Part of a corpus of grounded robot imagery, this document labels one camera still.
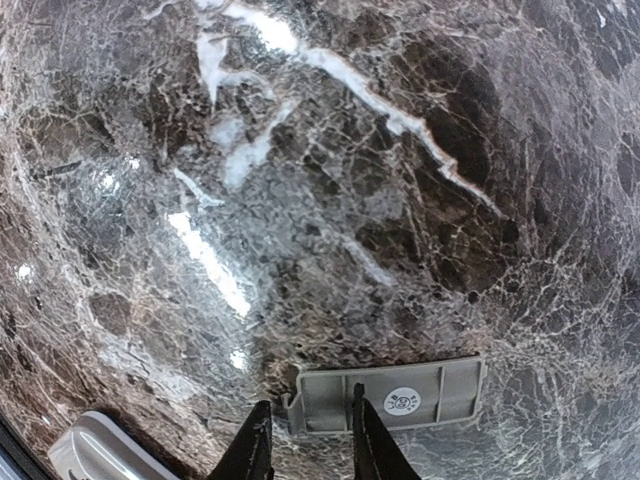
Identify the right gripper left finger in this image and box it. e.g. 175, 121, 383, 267
207, 400, 274, 480

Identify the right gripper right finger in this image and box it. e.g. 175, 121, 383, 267
352, 383, 418, 480

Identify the grey battery cover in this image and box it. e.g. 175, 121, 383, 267
282, 355, 487, 436

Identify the white remote control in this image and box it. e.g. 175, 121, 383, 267
48, 411, 178, 480

